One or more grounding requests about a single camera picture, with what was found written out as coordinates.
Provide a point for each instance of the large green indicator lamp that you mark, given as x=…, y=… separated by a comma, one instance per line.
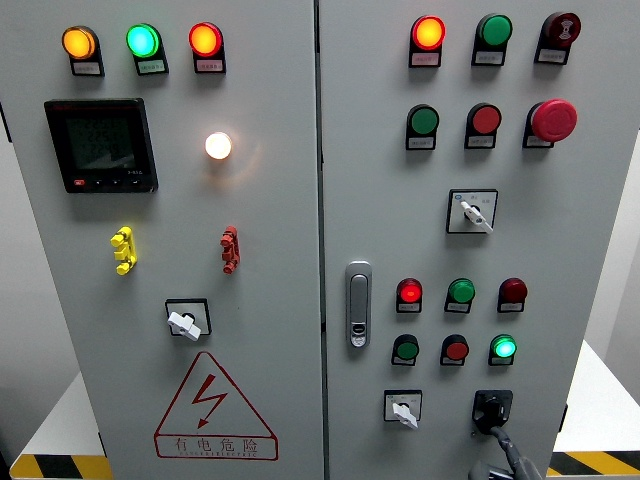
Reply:
x=495, y=30
x=142, y=40

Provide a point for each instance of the black yellow striped tape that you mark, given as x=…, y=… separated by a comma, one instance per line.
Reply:
x=595, y=463
x=57, y=467

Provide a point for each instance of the red warning triangle sticker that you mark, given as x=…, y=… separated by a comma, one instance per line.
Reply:
x=215, y=443

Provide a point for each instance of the black digital meter display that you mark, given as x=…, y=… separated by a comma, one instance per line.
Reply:
x=101, y=144

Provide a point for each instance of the black knob turn switch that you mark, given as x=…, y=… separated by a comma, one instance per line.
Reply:
x=492, y=407

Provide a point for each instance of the small green indicator lamp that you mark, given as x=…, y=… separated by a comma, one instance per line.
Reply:
x=504, y=346
x=461, y=291

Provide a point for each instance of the large yellow indicator lamp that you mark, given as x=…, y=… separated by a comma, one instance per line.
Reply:
x=79, y=43

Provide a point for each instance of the dark red buzzer lamp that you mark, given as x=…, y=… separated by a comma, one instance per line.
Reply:
x=563, y=29

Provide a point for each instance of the white indicator lamp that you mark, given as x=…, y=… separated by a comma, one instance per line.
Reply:
x=218, y=145

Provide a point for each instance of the silver door lock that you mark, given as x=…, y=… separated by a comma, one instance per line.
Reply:
x=358, y=300

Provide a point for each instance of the large red indicator lamp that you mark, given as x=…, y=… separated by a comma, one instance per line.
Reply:
x=205, y=39
x=428, y=33

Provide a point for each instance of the large red stop button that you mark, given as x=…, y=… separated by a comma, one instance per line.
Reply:
x=554, y=120

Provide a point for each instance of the small red indicator lamp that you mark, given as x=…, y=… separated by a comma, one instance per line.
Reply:
x=514, y=291
x=410, y=291

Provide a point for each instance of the small green push button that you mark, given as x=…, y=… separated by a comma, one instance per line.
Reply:
x=407, y=349

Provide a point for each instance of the large green push button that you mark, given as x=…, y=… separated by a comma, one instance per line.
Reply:
x=424, y=120

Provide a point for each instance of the large red push button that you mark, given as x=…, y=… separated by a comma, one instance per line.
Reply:
x=485, y=119

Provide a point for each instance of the small red push button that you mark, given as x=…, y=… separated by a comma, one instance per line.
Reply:
x=456, y=350

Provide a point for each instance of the black door hinge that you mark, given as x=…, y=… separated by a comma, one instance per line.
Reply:
x=4, y=122
x=563, y=418
x=101, y=444

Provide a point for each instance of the small label plate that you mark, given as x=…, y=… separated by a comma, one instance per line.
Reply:
x=451, y=362
x=425, y=59
x=408, y=307
x=420, y=143
x=510, y=308
x=551, y=56
x=479, y=142
x=209, y=65
x=536, y=141
x=487, y=57
x=500, y=361
x=402, y=362
x=86, y=68
x=151, y=66
x=456, y=308

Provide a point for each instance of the pale grey cabinet door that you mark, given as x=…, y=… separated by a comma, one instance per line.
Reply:
x=542, y=250
x=272, y=225

